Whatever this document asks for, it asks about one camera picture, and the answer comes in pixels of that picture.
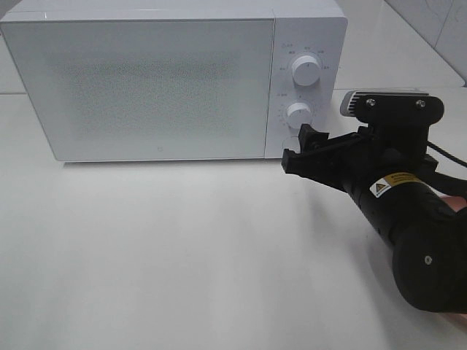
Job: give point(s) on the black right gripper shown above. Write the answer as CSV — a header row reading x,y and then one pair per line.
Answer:
x,y
379,167

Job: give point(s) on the round white door-release button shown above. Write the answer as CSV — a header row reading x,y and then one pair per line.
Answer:
x,y
292,143

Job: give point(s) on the pink round plate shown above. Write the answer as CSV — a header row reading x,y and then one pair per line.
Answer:
x,y
456,203

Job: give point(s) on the white microwave door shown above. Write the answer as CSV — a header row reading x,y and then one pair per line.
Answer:
x,y
129,90

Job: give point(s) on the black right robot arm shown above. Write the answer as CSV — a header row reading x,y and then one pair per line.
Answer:
x,y
429,262

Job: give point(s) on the lower white microwave knob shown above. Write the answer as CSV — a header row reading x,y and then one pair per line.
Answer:
x,y
297,114

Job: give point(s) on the white microwave knob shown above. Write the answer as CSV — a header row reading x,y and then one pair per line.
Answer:
x,y
306,69
297,114

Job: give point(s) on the upper white microwave knob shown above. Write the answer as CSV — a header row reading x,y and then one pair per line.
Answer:
x,y
306,69

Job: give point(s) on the white microwave oven body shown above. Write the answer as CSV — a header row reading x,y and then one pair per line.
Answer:
x,y
300,27

